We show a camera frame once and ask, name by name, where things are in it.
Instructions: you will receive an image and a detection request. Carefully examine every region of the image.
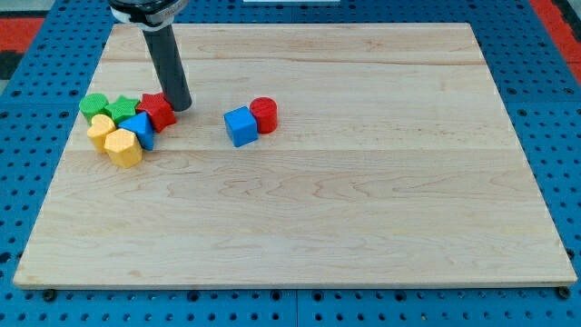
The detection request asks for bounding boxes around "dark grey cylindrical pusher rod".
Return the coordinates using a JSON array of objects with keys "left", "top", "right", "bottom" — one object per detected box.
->
[{"left": 143, "top": 25, "right": 192, "bottom": 112}]

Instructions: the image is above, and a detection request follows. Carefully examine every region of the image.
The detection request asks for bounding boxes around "blue cube block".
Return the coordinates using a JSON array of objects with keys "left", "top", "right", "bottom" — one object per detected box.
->
[{"left": 223, "top": 106, "right": 259, "bottom": 147}]

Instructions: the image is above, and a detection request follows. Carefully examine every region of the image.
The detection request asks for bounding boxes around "red star block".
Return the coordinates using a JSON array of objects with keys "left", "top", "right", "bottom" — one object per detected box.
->
[{"left": 135, "top": 93, "right": 177, "bottom": 133}]

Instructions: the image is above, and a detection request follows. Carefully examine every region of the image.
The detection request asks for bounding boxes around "green star block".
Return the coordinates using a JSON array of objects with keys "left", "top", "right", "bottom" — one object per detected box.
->
[{"left": 104, "top": 95, "right": 141, "bottom": 125}]

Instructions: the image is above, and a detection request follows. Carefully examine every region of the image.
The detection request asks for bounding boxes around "blue triangle block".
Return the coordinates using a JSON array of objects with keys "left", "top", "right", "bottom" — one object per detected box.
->
[{"left": 118, "top": 112, "right": 154, "bottom": 151}]

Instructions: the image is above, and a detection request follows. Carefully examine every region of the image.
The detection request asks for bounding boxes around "green cylinder block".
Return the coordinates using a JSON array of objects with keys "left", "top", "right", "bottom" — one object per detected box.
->
[{"left": 79, "top": 93, "right": 109, "bottom": 125}]

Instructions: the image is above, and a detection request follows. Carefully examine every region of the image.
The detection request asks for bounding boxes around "yellow heart block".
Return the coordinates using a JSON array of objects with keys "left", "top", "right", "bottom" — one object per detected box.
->
[{"left": 86, "top": 114, "right": 116, "bottom": 154}]

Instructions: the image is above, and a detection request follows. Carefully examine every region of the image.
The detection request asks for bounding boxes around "yellow hexagon block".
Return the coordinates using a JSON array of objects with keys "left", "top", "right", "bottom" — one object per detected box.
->
[{"left": 104, "top": 128, "right": 143, "bottom": 168}]

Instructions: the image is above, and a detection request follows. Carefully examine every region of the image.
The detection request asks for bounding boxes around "red cylinder block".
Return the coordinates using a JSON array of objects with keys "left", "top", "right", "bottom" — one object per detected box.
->
[{"left": 250, "top": 97, "right": 278, "bottom": 134}]

